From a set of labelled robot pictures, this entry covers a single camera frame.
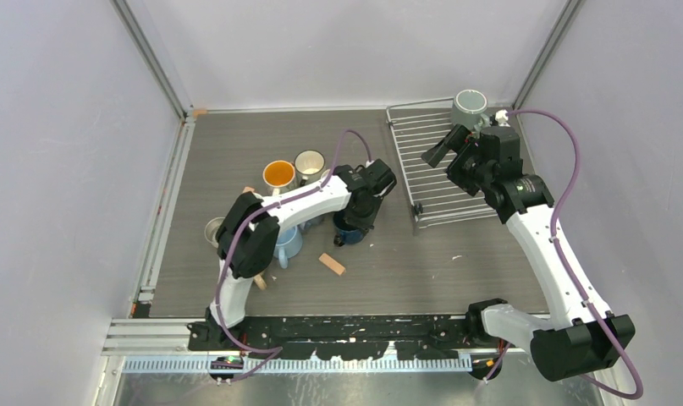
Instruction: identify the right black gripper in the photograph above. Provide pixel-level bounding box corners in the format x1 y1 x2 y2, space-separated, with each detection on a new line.
422 123 493 197

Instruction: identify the navy blue mug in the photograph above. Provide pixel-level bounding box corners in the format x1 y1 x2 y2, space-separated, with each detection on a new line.
333 211 373 247

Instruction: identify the grey patterned mug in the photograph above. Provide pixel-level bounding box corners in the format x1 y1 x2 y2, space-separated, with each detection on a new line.
450 89 490 131

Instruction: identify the small grey blue mug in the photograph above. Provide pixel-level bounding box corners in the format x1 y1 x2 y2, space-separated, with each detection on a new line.
299 215 324 232

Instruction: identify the white fluted bowl cup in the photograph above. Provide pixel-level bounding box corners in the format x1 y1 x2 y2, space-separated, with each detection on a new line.
293 150 326 187

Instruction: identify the light blue mug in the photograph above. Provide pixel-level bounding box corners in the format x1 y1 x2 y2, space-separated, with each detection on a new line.
273 226 303 269

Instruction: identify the beige brown cup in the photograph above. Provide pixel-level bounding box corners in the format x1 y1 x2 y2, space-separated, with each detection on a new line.
204 217 224 249

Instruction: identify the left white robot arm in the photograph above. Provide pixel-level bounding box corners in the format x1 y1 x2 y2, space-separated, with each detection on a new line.
188 159 397 351

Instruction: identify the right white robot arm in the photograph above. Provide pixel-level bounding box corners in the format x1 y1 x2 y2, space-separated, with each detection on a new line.
421 124 636 381

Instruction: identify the long light wooden block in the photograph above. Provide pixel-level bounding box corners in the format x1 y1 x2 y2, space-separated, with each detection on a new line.
318 253 346 276

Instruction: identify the wire dish rack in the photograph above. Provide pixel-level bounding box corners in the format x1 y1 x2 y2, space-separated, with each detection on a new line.
385 98 526 237

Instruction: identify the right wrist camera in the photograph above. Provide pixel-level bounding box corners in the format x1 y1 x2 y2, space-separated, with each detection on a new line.
485 109 510 127

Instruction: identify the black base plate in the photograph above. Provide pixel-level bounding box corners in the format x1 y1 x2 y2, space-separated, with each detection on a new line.
186 315 508 361

